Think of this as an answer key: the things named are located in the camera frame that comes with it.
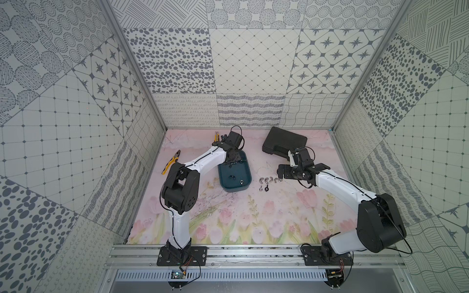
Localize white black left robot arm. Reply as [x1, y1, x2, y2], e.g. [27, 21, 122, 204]
[160, 129, 244, 253]

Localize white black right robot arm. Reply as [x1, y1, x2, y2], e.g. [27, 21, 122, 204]
[277, 146, 408, 257]

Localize teal plastic storage box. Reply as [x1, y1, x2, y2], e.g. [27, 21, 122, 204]
[217, 151, 252, 192]

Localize black plastic tool case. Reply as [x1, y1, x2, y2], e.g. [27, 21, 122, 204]
[262, 126, 308, 159]

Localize yellow black pliers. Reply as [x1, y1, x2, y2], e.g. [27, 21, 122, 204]
[161, 150, 181, 175]

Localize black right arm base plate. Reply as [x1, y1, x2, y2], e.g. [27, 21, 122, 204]
[300, 244, 354, 266]

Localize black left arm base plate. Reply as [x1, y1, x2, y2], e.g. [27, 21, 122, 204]
[157, 241, 208, 267]

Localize aluminium mounting rail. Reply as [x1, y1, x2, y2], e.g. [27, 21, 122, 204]
[104, 245, 405, 269]

